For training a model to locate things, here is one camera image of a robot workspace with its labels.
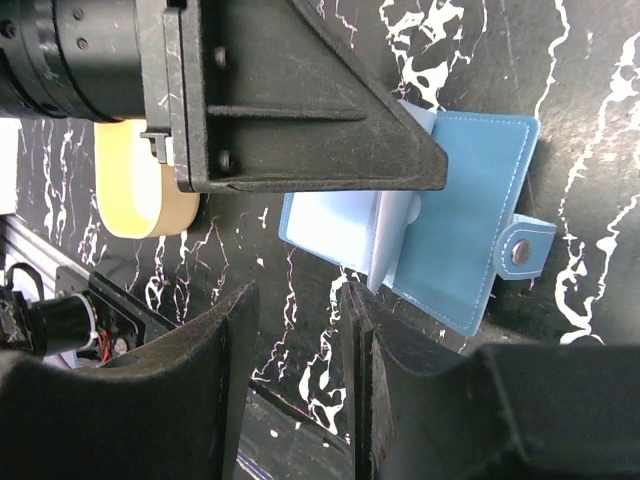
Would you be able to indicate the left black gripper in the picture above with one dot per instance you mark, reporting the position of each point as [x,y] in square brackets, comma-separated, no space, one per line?
[101,61]

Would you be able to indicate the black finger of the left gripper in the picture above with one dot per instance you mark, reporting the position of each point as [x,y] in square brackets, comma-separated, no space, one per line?
[270,100]

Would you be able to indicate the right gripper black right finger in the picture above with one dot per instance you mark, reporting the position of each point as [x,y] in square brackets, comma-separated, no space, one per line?
[417,410]

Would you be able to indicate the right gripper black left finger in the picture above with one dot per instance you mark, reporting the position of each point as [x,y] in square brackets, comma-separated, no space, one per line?
[170,409]

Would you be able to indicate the blue leather card holder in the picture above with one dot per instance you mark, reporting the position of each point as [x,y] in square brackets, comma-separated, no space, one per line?
[439,250]

